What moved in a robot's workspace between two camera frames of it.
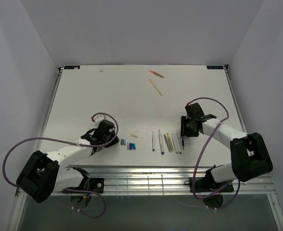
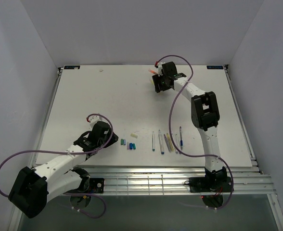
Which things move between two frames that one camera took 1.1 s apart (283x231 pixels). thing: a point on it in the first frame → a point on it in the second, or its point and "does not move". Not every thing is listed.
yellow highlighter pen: [170, 142] does not move
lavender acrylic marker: [174, 144] does not move
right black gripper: [184, 120] → [157, 79]
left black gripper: [115, 140] does not move
